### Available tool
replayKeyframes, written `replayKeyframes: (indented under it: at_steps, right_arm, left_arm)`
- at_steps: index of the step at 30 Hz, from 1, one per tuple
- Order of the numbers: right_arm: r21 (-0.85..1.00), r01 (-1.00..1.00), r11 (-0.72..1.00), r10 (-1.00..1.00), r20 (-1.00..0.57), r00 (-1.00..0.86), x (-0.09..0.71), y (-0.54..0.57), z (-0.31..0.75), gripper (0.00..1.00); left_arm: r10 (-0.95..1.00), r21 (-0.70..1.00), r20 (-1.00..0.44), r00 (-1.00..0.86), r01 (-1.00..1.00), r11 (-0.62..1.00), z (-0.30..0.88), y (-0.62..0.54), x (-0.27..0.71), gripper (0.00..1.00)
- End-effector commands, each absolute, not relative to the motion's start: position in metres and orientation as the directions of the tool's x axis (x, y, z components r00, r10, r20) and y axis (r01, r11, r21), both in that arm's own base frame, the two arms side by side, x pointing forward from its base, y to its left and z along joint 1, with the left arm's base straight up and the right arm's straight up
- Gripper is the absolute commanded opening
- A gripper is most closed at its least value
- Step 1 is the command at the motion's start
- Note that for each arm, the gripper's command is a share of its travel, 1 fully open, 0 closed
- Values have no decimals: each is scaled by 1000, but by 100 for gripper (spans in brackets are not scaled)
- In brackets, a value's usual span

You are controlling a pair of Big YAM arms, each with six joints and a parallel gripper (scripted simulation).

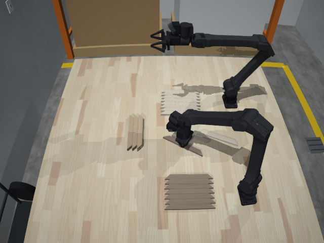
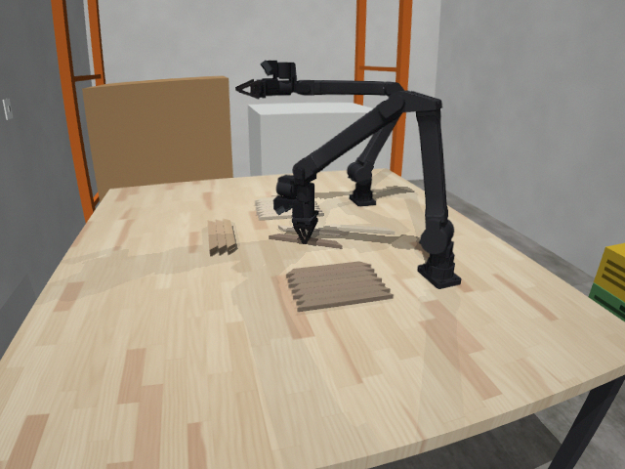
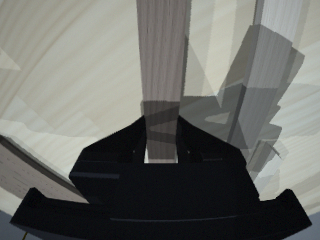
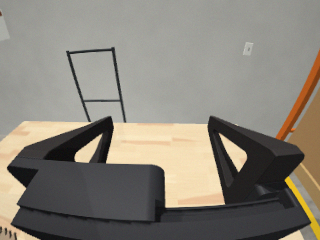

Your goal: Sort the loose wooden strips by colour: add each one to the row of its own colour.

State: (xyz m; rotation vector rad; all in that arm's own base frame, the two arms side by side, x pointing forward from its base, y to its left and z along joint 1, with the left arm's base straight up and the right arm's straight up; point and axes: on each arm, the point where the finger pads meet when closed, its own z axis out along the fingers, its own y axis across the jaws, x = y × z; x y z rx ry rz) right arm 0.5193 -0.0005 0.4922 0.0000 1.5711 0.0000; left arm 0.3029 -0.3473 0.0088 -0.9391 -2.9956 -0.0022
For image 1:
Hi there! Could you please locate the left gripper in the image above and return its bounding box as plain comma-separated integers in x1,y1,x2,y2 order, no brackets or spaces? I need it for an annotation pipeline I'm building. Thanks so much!
175,130,193,148

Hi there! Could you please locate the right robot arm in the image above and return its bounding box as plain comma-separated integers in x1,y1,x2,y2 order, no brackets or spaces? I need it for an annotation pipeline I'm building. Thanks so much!
168,21,275,109

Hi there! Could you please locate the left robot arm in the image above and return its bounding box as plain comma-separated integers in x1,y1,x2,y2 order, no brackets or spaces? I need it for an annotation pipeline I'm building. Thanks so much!
166,108,274,206

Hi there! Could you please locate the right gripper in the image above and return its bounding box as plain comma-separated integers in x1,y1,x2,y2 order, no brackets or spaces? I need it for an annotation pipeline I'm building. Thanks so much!
150,29,180,53

